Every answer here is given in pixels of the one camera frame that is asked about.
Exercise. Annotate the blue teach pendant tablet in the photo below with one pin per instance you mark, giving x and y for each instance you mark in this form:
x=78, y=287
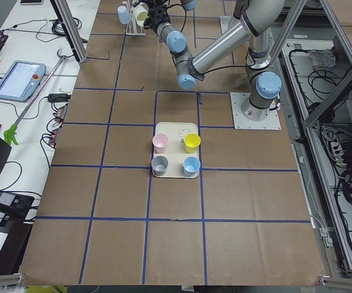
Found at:
x=21, y=80

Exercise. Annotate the pink plastic cup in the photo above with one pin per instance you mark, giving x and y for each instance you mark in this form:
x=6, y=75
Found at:
x=160, y=142

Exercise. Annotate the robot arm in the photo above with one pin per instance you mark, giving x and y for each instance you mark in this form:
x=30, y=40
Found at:
x=186, y=4
x=249, y=21

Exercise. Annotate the aluminium frame post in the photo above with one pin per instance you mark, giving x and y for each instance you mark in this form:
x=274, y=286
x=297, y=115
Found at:
x=69, y=27

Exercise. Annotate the white wire cup rack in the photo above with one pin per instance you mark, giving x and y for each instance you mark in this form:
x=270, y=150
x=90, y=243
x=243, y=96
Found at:
x=132, y=28

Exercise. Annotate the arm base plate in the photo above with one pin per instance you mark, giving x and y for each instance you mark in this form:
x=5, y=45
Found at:
x=227, y=22
x=247, y=117

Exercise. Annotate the black power adapter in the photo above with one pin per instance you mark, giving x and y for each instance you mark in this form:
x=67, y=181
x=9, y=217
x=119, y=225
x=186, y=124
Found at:
x=58, y=97

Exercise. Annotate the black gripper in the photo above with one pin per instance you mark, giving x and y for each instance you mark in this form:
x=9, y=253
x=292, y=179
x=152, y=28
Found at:
x=155, y=23

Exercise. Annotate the green handled reacher grabber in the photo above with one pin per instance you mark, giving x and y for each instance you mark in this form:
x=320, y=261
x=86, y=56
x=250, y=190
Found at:
x=9, y=135

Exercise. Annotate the grey plastic cup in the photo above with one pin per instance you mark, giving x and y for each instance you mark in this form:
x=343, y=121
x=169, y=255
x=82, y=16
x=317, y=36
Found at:
x=159, y=165

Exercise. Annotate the yellow plastic cup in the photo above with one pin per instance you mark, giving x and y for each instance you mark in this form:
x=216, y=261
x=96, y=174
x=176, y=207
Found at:
x=192, y=142

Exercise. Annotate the light blue plastic cup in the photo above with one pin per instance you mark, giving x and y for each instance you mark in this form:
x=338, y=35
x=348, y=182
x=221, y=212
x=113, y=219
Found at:
x=123, y=14

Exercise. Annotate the cream white plastic cup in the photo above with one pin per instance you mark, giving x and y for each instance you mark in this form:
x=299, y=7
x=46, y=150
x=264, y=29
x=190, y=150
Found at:
x=140, y=14

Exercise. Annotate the cream plastic tray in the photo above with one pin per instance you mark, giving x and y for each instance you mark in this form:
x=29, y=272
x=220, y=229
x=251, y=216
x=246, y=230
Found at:
x=176, y=153

